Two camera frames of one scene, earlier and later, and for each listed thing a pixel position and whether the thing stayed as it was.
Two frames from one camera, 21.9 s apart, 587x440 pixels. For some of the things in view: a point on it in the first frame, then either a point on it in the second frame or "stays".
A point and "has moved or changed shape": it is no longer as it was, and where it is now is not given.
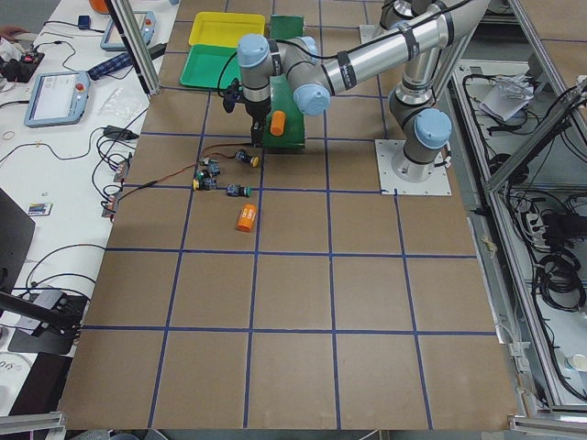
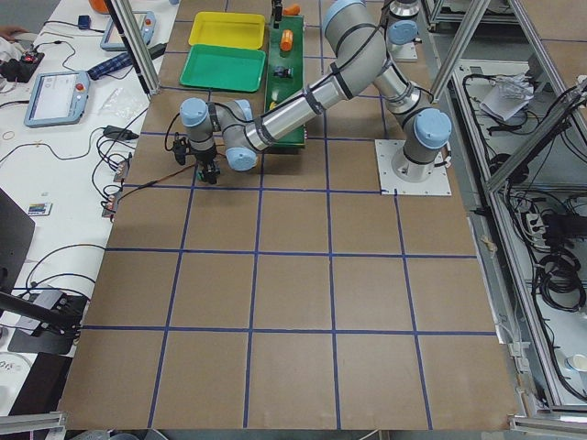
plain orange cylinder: [278, 123] has moved or changed shape
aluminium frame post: [132, 34] stays
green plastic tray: [210, 66] stays
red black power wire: [184, 170] stays
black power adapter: [119, 133] stays
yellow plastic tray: [225, 28] stays
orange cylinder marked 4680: [247, 216] has moved or changed shape
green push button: [236, 190] has moved or changed shape
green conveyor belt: [282, 91] stays
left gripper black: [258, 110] to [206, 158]
